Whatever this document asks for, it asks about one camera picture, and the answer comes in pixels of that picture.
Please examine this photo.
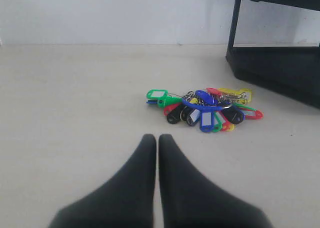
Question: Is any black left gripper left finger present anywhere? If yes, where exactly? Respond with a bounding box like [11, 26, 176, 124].
[49, 134, 157, 228]

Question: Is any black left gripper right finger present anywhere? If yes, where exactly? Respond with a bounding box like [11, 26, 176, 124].
[158, 134, 273, 228]

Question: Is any colourful key tag bunch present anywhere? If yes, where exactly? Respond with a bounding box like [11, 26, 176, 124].
[146, 87, 264, 133]

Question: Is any black two-tier metal rack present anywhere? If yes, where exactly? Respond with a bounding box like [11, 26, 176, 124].
[225, 0, 320, 108]

